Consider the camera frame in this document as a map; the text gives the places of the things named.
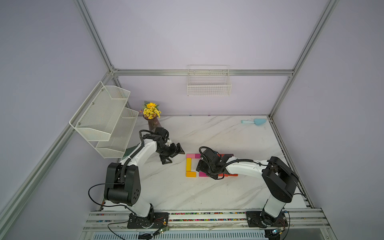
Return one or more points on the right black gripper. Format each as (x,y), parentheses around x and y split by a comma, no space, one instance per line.
(213,175)

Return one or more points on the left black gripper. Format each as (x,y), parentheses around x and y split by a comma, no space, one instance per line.
(174,152)

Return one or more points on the orange block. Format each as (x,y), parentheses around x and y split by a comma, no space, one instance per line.
(190,174)

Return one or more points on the yellow large block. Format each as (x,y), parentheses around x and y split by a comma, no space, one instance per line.
(188,164)

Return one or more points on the light pink block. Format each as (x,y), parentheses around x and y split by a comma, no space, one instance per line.
(191,156)

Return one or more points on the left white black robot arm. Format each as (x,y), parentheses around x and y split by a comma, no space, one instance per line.
(122,186)

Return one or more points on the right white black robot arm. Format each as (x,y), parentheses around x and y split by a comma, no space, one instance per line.
(280,179)

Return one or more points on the dark glass vase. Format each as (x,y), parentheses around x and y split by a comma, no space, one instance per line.
(153,124)

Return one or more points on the yellow flower bouquet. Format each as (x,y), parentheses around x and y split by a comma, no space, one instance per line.
(151,111)

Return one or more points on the lower white mesh shelf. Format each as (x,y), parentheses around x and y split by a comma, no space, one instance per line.
(117,145)

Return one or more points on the white mesh shelf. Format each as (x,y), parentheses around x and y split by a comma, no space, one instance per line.
(97,118)
(117,145)

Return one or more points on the teal scoop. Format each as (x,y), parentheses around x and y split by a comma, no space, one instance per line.
(257,122)

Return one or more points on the upper white mesh shelf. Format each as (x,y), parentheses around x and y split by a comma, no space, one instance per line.
(97,118)

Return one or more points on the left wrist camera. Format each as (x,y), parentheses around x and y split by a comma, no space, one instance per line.
(163,133)

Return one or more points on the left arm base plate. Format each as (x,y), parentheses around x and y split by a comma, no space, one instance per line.
(148,220)

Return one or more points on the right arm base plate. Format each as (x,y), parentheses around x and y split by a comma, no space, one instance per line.
(260,219)

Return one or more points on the white wire wall basket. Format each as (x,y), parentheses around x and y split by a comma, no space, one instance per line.
(209,80)

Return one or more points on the aluminium front rail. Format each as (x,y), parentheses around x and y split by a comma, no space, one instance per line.
(207,220)

